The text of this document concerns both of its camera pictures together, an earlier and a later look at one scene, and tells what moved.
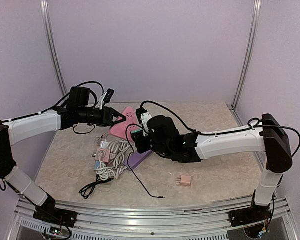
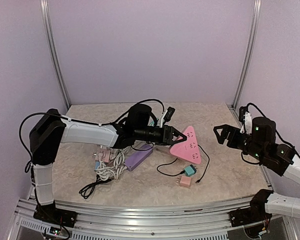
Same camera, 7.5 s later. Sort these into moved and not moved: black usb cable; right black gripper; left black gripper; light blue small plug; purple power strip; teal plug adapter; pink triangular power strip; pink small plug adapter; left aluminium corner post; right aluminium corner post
Moved: teal plug adapter; pink triangular power strip; left black gripper; right black gripper; black usb cable
Not moved: left aluminium corner post; light blue small plug; purple power strip; right aluminium corner post; pink small plug adapter
